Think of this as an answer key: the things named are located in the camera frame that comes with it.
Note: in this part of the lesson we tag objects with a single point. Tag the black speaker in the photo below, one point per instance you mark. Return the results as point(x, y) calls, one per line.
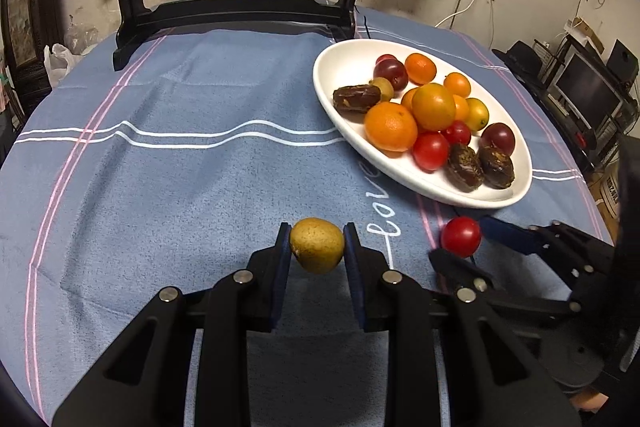
point(623, 64)

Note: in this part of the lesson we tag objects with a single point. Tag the small red cherry tomato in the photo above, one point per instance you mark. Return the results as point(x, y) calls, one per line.
point(385, 57)

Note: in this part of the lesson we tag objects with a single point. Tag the blue striped tablecloth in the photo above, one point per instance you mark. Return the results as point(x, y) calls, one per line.
point(173, 171)

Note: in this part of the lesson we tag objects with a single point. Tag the orange mandarin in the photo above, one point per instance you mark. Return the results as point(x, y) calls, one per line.
point(420, 69)
point(390, 127)

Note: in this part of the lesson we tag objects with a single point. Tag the dark wooden cabinet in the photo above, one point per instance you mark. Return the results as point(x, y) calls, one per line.
point(28, 26)

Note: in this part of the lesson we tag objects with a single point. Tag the small yellow jujube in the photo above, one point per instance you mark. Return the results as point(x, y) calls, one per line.
point(385, 86)

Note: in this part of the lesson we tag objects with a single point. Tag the black hat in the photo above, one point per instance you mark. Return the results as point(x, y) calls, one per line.
point(521, 59)

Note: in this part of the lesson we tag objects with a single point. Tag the white plastic bucket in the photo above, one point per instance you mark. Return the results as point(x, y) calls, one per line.
point(610, 193)

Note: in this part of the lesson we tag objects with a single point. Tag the red cherry tomato on plate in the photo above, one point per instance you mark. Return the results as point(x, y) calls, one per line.
point(457, 133)

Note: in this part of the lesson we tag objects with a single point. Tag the dark purple plum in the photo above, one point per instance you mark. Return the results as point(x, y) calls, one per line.
point(500, 136)

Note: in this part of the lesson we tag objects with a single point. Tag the yellow orange fruit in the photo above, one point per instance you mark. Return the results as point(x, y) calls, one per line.
point(433, 106)

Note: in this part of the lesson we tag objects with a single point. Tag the computer monitor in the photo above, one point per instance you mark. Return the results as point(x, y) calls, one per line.
point(587, 93)

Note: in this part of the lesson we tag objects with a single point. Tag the yellow-orange kumquat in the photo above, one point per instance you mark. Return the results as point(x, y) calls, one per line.
point(477, 117)

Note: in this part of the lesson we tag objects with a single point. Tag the small orange kumquat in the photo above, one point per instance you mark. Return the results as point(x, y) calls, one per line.
point(457, 84)

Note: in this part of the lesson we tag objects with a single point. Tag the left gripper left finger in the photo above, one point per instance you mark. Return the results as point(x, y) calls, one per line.
point(141, 379)

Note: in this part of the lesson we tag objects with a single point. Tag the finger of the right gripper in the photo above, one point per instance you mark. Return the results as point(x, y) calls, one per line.
point(521, 240)
point(453, 273)

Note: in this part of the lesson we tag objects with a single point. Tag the large orange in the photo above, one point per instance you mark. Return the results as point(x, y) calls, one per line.
point(407, 99)

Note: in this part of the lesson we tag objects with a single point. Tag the dark swirled water chestnut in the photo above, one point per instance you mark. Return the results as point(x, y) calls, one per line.
point(463, 168)

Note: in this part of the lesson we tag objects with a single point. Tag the white oval plate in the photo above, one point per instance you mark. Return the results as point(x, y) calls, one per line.
point(351, 62)

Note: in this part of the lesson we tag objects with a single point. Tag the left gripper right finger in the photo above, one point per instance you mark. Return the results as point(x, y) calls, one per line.
point(448, 353)

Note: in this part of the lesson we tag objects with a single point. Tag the person right hand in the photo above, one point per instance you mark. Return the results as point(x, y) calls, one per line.
point(589, 400)

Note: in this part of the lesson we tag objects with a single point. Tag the white plastic bag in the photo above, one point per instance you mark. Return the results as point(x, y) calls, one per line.
point(58, 61)

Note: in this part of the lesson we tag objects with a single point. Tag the dark red plum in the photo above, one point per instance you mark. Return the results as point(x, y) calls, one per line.
point(393, 71)

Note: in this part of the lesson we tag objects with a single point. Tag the small yellow-green jujube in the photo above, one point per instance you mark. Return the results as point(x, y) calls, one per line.
point(318, 245)

